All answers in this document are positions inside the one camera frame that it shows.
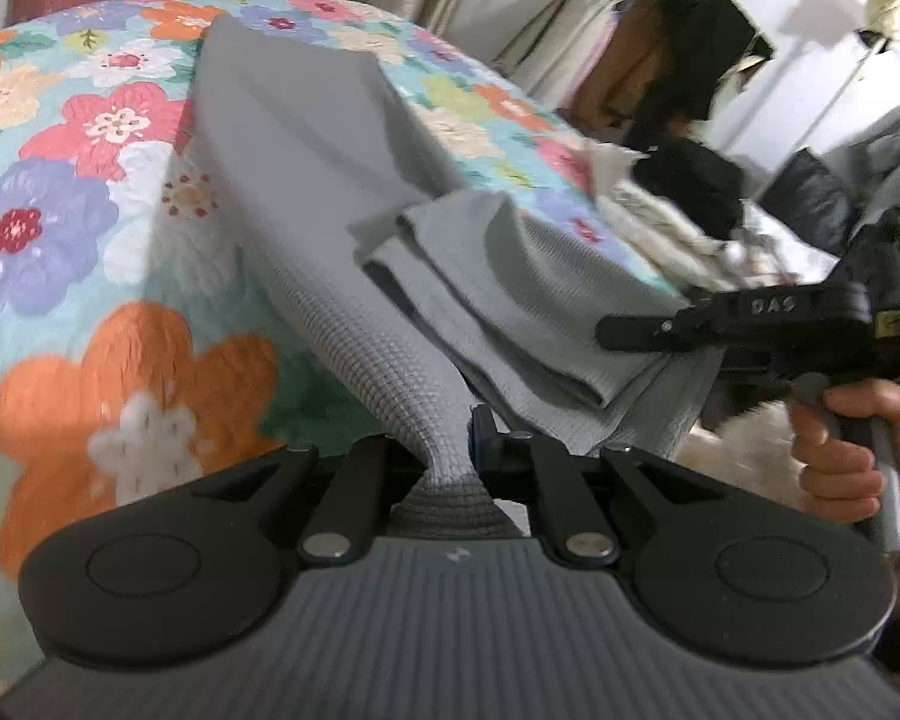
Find pile of white and black clothes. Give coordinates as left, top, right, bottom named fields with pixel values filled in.
left=583, top=133, right=841, bottom=293

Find hanging clothes on rack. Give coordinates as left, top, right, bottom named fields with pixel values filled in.
left=521, top=0, right=777, bottom=143

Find person's right hand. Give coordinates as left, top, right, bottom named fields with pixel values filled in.
left=789, top=379, right=900, bottom=533

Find white fluffy rug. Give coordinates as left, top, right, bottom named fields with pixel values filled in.
left=676, top=399, right=815, bottom=515

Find floral quilted blanket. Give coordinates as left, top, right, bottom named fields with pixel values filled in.
left=0, top=0, right=680, bottom=668

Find black leather cushion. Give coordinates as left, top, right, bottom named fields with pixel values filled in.
left=759, top=148, right=863, bottom=252

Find grey cloth heap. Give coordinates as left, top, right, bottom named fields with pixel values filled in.
left=840, top=101, right=900, bottom=230

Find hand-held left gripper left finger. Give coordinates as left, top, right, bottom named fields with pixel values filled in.
left=187, top=435, right=415, bottom=567

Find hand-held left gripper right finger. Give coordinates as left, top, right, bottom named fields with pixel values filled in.
left=468, top=405, right=728, bottom=567

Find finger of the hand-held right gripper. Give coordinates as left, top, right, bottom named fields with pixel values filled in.
left=595, top=292, right=721, bottom=353

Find grey waffle-knit garment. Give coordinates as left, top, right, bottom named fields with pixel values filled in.
left=192, top=13, right=725, bottom=541

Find floor lamp with cream shade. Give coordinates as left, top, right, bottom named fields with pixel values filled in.
left=791, top=0, right=900, bottom=158

